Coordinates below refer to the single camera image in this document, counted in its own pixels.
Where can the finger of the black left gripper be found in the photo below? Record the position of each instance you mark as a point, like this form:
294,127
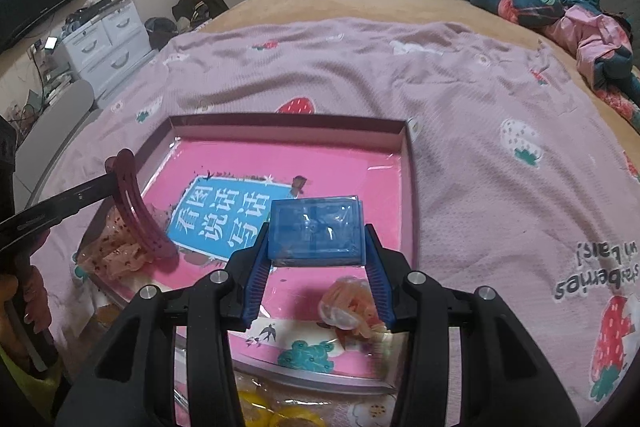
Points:
52,211

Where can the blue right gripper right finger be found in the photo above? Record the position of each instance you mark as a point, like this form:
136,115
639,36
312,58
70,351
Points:
379,281

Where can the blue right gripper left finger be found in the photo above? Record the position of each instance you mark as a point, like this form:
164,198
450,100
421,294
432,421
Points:
257,273

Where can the blue transparent plastic box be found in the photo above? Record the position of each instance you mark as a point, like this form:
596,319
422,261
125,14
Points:
317,232

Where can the dark pink hair claw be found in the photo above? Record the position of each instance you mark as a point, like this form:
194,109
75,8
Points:
121,172

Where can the pink shallow cardboard box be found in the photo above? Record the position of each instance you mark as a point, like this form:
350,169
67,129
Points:
310,183

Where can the yellow item in plastic bag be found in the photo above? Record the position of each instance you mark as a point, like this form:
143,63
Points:
265,403

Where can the pink strawberry print blanket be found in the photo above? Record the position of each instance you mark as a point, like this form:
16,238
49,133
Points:
521,184

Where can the white drawer cabinet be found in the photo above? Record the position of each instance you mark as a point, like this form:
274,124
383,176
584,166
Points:
106,50

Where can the black bag on floor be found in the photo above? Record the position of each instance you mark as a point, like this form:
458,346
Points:
187,15

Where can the dark floral crumpled quilt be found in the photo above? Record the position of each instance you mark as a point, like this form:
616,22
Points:
599,41

